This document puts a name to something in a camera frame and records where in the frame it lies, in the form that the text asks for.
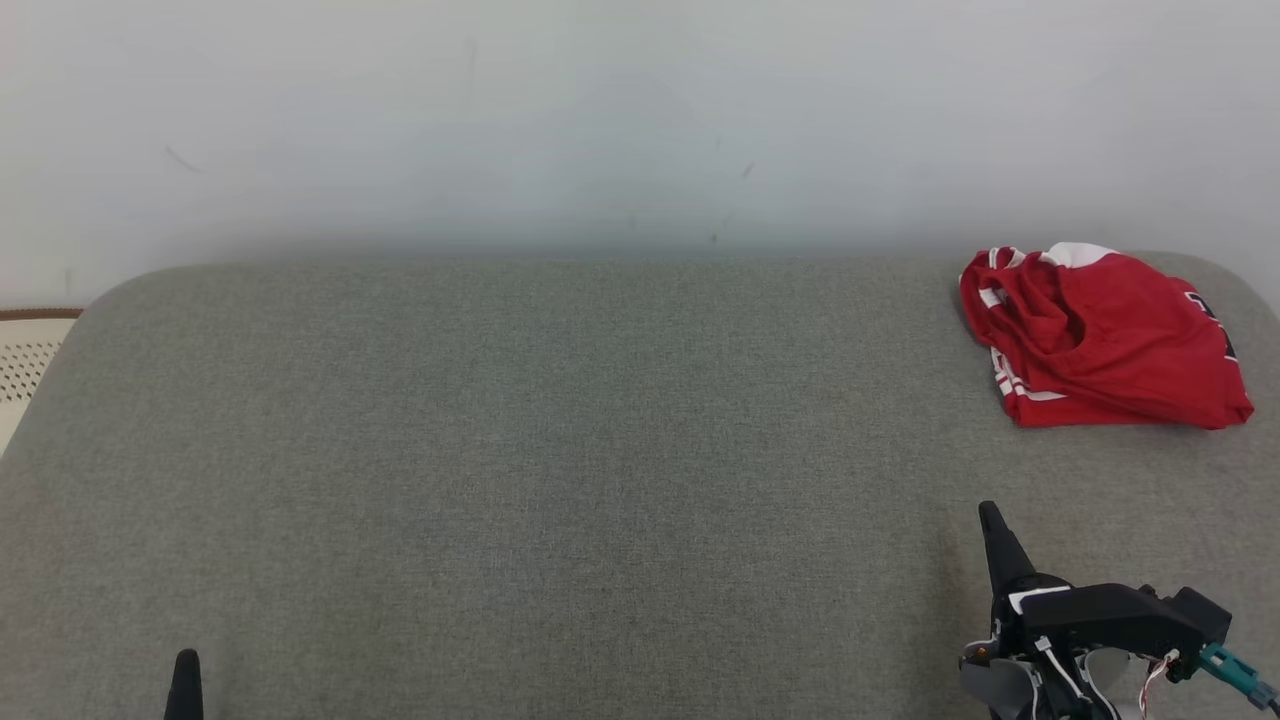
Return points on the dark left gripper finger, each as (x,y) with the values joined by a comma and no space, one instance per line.
(185,690)

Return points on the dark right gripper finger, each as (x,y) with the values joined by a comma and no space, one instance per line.
(1005,555)

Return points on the cream perforated laundry basket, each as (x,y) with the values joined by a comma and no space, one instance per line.
(25,365)

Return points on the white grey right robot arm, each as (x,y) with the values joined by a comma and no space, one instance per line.
(985,685)

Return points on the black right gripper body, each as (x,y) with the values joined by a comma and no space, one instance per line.
(1100,615)

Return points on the red white sports jersey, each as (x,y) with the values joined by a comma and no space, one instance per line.
(1150,380)

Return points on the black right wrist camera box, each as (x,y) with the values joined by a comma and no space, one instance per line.
(1205,615)

